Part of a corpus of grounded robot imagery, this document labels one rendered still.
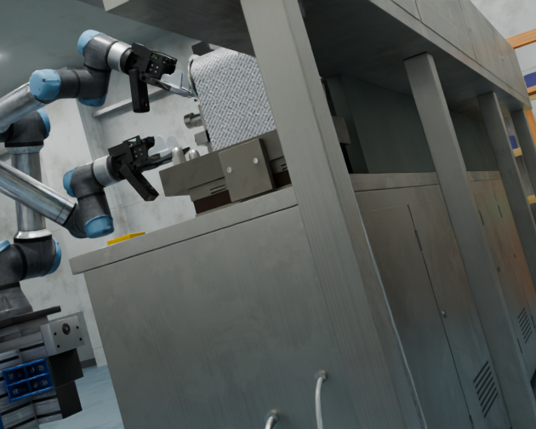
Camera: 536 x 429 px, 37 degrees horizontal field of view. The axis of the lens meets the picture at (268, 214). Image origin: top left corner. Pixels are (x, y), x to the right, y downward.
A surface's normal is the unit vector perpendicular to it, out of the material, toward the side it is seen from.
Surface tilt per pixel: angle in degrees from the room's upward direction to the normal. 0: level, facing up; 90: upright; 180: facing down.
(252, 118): 90
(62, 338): 90
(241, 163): 90
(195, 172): 90
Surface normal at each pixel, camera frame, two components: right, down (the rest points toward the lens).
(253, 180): -0.40, 0.05
